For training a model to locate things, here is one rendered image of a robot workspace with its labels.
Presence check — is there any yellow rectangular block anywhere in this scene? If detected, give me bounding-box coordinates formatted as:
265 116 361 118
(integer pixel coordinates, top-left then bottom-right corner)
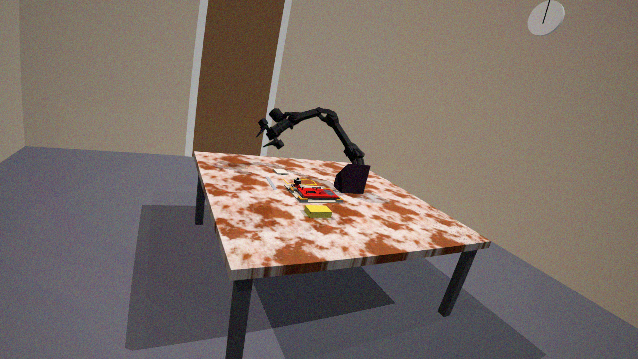
304 205 332 218

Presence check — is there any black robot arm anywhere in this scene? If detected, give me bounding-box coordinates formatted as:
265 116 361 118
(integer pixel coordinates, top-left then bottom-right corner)
269 107 365 165

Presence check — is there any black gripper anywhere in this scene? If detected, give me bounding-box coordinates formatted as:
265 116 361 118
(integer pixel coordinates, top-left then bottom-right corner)
256 118 284 149

